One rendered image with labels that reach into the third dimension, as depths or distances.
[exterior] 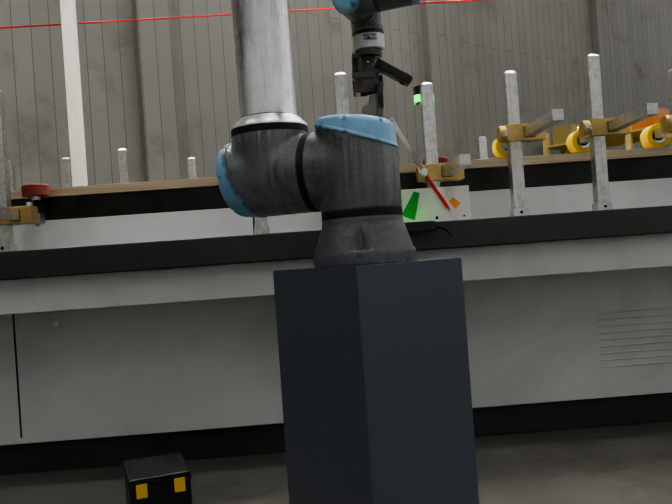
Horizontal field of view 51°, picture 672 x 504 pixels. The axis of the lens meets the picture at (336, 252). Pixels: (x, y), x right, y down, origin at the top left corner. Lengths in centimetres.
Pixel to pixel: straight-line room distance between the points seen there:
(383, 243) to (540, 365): 128
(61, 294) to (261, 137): 105
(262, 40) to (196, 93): 523
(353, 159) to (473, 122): 762
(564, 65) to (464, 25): 200
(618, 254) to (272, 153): 127
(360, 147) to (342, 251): 18
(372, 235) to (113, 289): 110
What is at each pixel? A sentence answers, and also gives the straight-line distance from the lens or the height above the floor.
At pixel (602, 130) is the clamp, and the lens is 226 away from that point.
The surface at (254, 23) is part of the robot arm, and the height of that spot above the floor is 106.
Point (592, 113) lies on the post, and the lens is 227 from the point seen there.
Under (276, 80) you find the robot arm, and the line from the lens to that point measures 138.
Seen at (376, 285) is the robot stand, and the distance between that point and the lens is 117.
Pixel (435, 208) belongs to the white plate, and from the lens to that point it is 210.
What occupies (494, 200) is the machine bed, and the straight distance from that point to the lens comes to 237.
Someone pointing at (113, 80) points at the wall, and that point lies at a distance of 632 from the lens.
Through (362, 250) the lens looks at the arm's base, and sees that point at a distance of 123.
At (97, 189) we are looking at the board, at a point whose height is 89.
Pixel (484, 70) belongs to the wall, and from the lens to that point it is 919.
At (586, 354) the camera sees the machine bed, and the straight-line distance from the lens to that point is 247.
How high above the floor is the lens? 61
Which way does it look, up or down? level
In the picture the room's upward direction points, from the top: 4 degrees counter-clockwise
